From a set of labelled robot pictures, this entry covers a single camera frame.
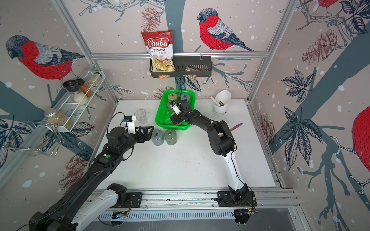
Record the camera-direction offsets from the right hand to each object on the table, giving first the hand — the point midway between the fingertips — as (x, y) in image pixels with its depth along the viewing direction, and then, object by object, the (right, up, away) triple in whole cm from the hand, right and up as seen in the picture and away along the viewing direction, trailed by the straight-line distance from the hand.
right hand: (175, 114), depth 102 cm
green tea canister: (-2, -14, -12) cm, 19 cm away
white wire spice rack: (-58, -11, -35) cm, 68 cm away
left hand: (-11, -5, -26) cm, 29 cm away
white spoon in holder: (+31, +8, +4) cm, 33 cm away
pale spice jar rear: (-47, +21, -18) cm, 54 cm away
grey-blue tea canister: (-10, -14, -13) cm, 22 cm away
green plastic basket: (-10, -1, +5) cm, 11 cm away
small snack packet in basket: (+9, +30, -10) cm, 33 cm away
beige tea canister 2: (-3, +14, +10) cm, 18 cm away
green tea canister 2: (-4, +3, +8) cm, 10 cm away
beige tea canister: (+4, -6, -10) cm, 12 cm away
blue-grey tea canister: (+7, +14, +13) cm, 20 cm away
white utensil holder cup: (+37, +13, +4) cm, 39 cm away
